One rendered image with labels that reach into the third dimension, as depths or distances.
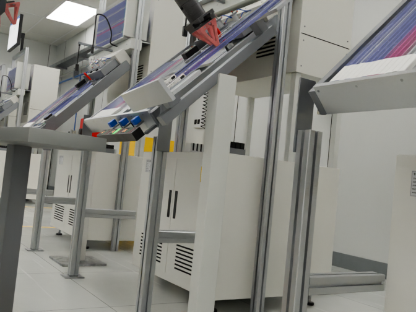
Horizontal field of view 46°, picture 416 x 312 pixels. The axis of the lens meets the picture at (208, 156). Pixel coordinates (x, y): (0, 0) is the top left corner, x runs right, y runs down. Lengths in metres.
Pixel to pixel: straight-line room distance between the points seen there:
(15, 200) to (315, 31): 1.39
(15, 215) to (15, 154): 0.19
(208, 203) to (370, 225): 2.12
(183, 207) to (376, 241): 1.68
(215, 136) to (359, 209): 2.18
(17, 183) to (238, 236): 0.84
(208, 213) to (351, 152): 2.25
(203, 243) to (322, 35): 1.18
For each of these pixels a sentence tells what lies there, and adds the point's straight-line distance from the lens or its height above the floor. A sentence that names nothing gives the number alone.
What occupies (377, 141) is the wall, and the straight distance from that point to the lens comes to 3.45.
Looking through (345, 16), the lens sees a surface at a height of 1.31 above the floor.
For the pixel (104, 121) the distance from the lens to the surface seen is 2.12.
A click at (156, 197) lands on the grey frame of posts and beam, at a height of 0.43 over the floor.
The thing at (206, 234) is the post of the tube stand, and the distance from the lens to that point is 1.44.
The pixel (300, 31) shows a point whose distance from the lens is 2.16.
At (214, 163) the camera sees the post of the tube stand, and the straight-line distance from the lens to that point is 1.43.
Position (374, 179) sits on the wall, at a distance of 3.43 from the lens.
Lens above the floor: 0.51
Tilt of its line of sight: 3 degrees up
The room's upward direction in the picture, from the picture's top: 6 degrees clockwise
